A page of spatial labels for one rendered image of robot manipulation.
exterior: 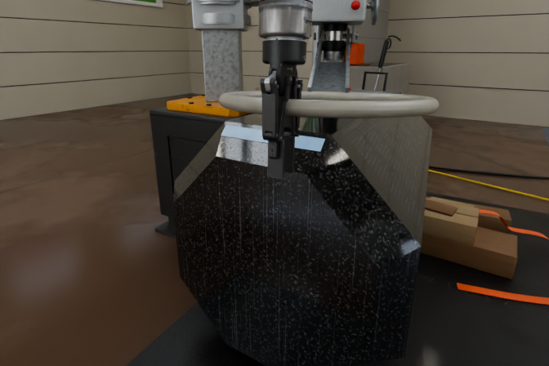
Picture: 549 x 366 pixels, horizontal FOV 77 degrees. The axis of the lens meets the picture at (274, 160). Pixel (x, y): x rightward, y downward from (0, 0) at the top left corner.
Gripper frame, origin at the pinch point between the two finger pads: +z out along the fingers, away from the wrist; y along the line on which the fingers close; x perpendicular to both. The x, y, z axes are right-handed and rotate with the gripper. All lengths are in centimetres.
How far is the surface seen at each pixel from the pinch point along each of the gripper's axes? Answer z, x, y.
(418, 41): -81, 16, 564
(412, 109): -9.3, -20.9, 9.6
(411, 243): 23.9, -22.8, 27.4
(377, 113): -8.6, -15.8, 4.1
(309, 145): 2.2, 4.0, 26.6
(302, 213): 19.4, 3.4, 22.4
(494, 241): 62, -58, 136
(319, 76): -16, 14, 62
